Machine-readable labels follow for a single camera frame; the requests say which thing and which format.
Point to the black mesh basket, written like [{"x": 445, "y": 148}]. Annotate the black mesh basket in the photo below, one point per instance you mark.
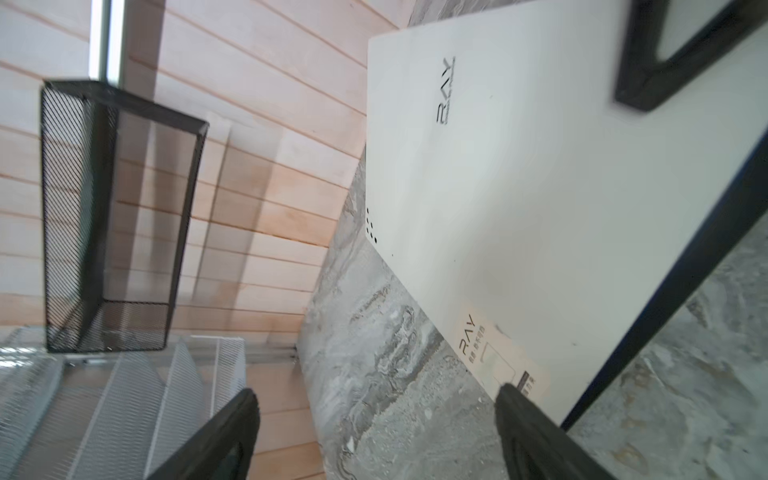
[{"x": 118, "y": 179}]

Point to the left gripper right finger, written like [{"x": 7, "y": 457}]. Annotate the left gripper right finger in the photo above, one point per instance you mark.
[{"x": 533, "y": 447}]

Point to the white folder black inside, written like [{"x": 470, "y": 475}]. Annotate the white folder black inside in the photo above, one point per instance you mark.
[{"x": 548, "y": 231}]

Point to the white wire mesh organizer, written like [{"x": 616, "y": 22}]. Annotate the white wire mesh organizer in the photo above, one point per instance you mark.
[{"x": 109, "y": 415}]

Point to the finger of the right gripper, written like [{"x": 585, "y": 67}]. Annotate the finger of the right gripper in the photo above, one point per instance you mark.
[{"x": 644, "y": 81}]

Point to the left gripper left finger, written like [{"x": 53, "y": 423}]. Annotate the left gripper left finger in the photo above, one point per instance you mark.
[{"x": 222, "y": 448}]

